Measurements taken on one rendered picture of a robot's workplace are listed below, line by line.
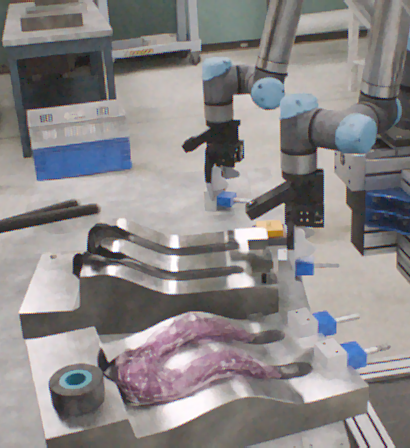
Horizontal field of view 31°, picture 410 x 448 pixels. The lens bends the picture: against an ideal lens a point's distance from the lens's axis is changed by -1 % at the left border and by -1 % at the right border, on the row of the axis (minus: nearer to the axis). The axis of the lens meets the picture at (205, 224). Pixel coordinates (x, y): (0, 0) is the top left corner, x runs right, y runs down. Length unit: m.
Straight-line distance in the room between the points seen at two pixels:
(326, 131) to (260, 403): 0.55
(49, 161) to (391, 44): 3.38
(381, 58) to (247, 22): 6.66
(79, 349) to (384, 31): 0.80
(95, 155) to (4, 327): 3.15
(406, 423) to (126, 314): 1.01
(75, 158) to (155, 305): 3.24
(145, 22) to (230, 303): 6.58
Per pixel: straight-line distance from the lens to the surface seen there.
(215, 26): 8.01
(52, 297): 1.49
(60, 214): 1.88
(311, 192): 1.51
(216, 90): 1.82
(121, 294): 1.41
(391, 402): 2.23
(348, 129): 1.38
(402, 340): 2.88
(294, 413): 1.17
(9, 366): 1.42
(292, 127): 1.45
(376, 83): 1.48
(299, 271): 1.59
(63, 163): 4.61
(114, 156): 4.63
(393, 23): 1.44
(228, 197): 1.93
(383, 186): 1.81
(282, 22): 1.69
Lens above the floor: 1.58
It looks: 24 degrees down
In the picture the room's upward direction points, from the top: 3 degrees counter-clockwise
